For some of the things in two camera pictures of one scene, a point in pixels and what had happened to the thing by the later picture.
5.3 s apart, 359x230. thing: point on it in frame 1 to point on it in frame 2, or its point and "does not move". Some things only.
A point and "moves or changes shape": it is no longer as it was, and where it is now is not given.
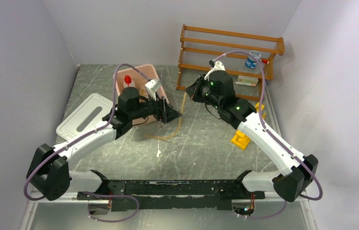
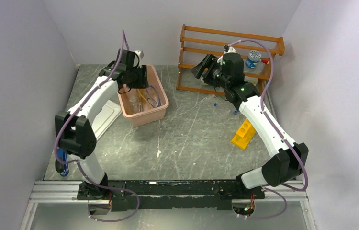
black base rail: [172, 195] does not move
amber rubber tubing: [162, 138] moves or changes shape
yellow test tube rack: [241, 140] does not move
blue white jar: [251, 62] does not move
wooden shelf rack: [248, 58] does not move
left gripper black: [165, 113] to [142, 82]
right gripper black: [191, 89] to [209, 60]
